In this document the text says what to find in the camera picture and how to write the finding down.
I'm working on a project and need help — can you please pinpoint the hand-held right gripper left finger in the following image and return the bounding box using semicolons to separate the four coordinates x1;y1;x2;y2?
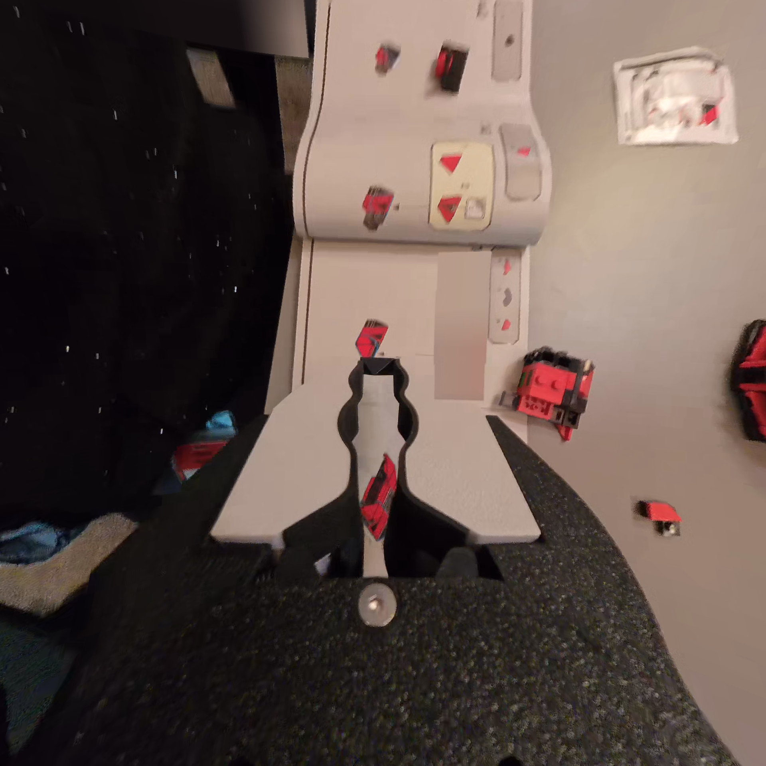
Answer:
211;359;361;550

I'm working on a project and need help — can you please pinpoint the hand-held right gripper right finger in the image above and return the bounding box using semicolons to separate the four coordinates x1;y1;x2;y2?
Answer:
395;359;543;547

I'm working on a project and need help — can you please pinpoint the red black brick subassembly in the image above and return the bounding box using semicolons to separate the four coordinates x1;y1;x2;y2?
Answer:
497;347;596;444

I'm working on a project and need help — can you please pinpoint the red curved brick black plate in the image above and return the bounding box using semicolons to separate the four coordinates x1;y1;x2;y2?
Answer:
634;498;683;537

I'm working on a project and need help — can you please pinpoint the white instruction booklet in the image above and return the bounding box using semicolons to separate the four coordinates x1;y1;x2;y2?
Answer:
263;0;553;575

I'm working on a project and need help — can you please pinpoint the red white packet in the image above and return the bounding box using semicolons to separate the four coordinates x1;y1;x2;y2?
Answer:
169;410;235;482

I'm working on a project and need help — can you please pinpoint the red brick-built toy car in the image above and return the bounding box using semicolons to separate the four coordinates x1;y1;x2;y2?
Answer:
729;319;766;444

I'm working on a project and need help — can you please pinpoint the white sticker sheet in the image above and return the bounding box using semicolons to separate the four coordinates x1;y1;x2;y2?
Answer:
613;47;740;147

